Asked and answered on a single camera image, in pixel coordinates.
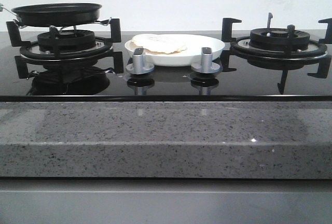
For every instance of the silver right stove knob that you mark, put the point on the silver right stove knob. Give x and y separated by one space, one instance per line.
206 64

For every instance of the grey cabinet front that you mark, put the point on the grey cabinet front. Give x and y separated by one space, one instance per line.
165 201

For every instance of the silver left stove knob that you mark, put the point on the silver left stove knob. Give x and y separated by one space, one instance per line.
139 65

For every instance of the black glass cooktop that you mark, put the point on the black glass cooktop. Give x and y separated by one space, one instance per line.
240 79

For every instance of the black left gas burner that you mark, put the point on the black left gas burner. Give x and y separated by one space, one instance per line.
68 40

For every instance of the black frying pan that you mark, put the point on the black frying pan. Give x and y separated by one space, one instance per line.
57 14

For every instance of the white plate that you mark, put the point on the white plate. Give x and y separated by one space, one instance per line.
192 54

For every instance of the black right gas burner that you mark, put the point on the black right gas burner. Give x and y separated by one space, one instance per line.
276 39

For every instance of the silver stove knob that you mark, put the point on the silver stove knob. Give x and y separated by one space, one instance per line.
139 65
206 64

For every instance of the fried egg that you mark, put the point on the fried egg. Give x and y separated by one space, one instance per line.
159 43

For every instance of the black gas burner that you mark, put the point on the black gas burner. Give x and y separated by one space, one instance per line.
68 40
276 39

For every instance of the black pan support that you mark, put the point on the black pan support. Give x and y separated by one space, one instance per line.
66 62
316 53

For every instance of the black left pan support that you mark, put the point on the black left pan support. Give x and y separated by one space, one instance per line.
66 62

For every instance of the black right pan support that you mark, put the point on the black right pan support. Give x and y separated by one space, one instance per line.
316 53

